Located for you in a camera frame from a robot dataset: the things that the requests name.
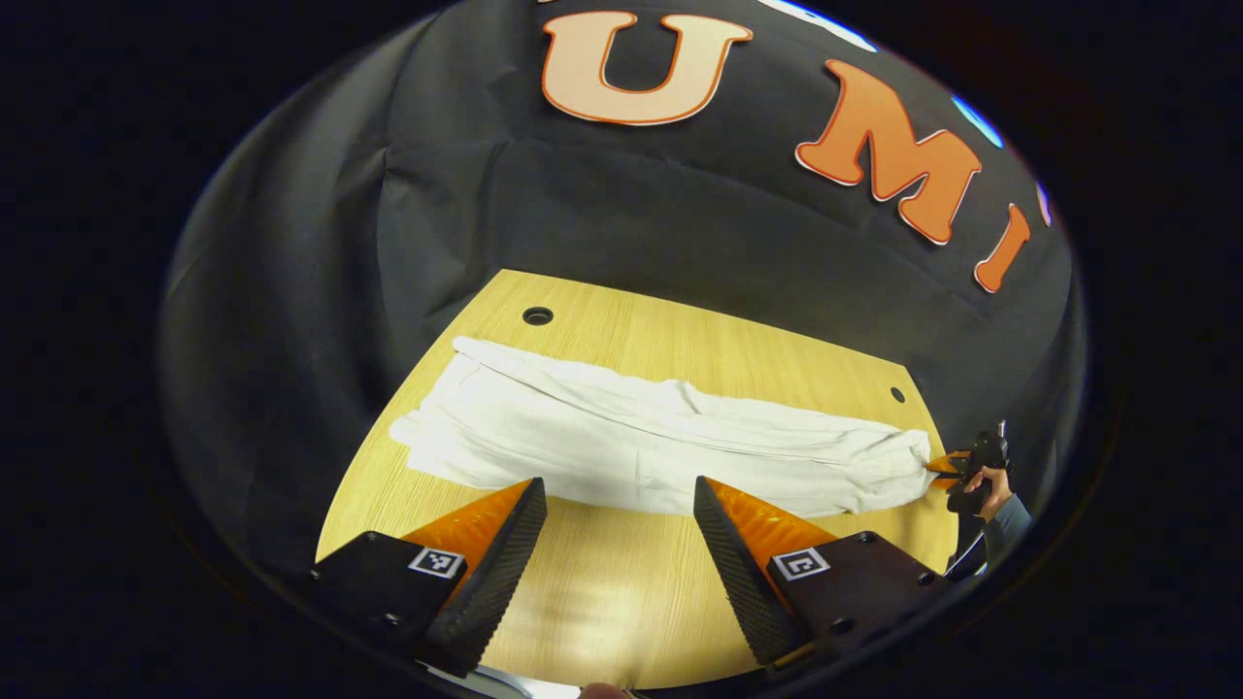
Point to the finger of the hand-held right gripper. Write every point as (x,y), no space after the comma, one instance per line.
(950,464)

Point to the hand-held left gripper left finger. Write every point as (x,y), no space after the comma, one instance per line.
(500,582)

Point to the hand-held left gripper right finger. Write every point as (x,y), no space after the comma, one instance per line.
(738,582)

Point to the white jeans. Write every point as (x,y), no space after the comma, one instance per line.
(631,437)

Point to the black backdrop cloth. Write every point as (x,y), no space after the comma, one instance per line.
(631,214)

